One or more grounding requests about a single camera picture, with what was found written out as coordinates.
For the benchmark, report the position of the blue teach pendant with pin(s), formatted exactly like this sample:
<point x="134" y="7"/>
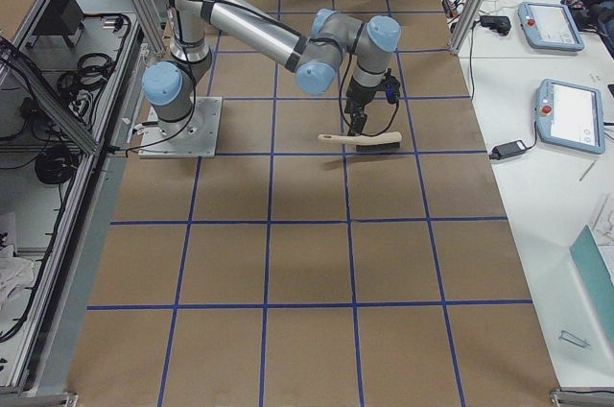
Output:
<point x="570" y="115"/>
<point x="549" y="26"/>

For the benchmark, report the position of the near blue teach pendant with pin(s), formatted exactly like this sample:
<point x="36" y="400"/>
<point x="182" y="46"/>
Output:
<point x="570" y="115"/>

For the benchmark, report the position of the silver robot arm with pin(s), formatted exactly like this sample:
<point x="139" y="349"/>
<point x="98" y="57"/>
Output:
<point x="336" y="39"/>

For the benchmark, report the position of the teal folder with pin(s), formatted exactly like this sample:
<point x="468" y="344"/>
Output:
<point x="591" y="261"/>

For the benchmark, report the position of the beige hand brush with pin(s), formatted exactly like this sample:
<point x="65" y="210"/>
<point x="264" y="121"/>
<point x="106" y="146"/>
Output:
<point x="387" y="141"/>

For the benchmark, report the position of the black power adapter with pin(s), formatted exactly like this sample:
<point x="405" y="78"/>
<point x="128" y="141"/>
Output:
<point x="508" y="150"/>

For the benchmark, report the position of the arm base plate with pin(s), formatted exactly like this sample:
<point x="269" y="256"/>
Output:
<point x="197" y="137"/>

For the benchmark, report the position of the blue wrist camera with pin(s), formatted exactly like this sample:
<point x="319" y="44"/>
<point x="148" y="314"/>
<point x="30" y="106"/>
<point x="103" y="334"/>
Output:
<point x="392" y="90"/>

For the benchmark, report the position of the white crumpled cloth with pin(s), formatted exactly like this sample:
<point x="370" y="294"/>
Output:
<point x="17" y="272"/>

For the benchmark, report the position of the far blue teach pendant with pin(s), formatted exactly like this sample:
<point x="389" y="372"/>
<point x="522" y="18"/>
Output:
<point x="549" y="26"/>

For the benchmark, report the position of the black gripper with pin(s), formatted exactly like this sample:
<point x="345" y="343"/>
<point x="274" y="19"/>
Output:
<point x="361" y="96"/>

